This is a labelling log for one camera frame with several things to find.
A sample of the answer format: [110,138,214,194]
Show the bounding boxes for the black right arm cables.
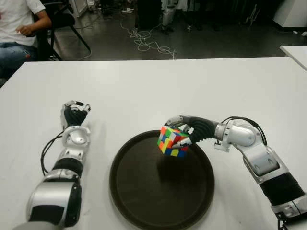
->
[222,116,288,230]

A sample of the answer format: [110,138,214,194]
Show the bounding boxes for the seated person in white shirt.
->
[0,0,52,72]

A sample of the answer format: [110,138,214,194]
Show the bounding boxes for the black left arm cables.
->
[40,130,65,175]

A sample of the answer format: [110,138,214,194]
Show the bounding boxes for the black office chair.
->
[33,0,91,60]

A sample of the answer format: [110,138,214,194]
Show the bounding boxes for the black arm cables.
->
[222,116,288,230]
[40,130,65,175]

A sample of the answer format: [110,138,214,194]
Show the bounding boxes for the white cabinet with black base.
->
[273,0,307,31]

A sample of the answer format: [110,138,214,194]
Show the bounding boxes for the white side table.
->
[280,45,307,72]

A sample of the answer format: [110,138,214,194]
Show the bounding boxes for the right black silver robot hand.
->
[164,114,219,149]

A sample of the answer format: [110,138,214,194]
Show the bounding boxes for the multicoloured Rubik's cube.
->
[157,124,190,159]

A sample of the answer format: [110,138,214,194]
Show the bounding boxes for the silver humanoid robot legs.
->
[161,0,179,35]

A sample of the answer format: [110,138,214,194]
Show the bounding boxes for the white framed display cabinet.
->
[69,0,88,17]

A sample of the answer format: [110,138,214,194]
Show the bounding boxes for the tangled white floor cable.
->
[119,16,176,59]

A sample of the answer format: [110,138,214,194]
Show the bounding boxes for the dark brown round plate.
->
[109,129,215,230]

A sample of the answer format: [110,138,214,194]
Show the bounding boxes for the grey folded metal stand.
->
[246,2,261,24]

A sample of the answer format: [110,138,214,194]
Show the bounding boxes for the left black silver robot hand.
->
[60,100,92,129]

